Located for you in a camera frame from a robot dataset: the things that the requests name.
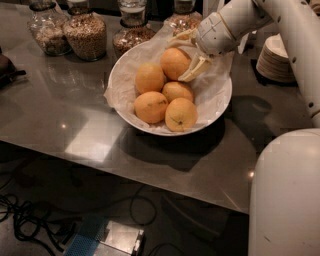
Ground white ceramic bowl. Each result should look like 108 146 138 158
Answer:
107 37 234 137

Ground dark object left edge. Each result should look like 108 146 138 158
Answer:
0 47 26 89

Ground black cables on floor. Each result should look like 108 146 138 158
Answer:
0 156 188 256

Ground blue and metal box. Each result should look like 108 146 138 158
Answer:
63 216 144 256

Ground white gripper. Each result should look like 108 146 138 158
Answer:
166 12 237 82

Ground white paper liner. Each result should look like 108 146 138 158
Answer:
103 23 234 134

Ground stack of white plates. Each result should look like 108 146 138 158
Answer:
256 34 295 83

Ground glass jar dark granola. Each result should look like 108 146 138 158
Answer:
112 0 157 60

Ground far left glass jar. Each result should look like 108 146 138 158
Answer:
27 0 71 56

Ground glass jar mixed cereal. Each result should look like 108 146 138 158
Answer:
165 0 202 35

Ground grain filled glass jar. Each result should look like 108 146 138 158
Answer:
63 0 107 61

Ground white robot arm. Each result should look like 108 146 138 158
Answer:
168 0 320 256

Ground black tray under plates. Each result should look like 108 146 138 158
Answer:
250 59 298 87

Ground orange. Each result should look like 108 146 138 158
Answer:
135 62 165 94
162 81 194 102
160 48 191 80
134 91 168 124
165 98 198 132

